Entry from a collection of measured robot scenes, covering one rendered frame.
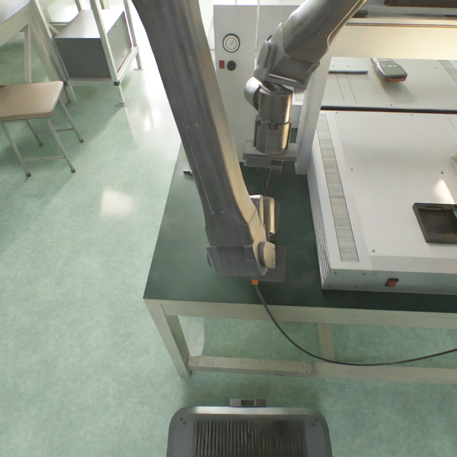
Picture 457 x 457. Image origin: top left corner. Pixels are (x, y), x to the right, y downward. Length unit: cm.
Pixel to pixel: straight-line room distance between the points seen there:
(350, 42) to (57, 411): 163
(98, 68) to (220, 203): 272
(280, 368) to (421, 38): 114
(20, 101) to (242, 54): 169
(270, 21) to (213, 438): 120
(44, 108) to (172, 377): 164
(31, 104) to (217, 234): 200
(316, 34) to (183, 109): 24
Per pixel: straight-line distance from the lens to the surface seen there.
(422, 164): 111
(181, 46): 36
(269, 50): 58
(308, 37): 54
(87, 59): 306
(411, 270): 83
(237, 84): 99
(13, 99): 245
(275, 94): 59
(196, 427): 124
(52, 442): 164
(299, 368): 140
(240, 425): 123
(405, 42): 95
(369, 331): 171
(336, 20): 52
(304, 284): 85
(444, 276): 88
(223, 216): 40
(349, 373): 145
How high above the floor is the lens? 148
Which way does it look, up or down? 51 degrees down
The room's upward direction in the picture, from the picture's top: 1 degrees counter-clockwise
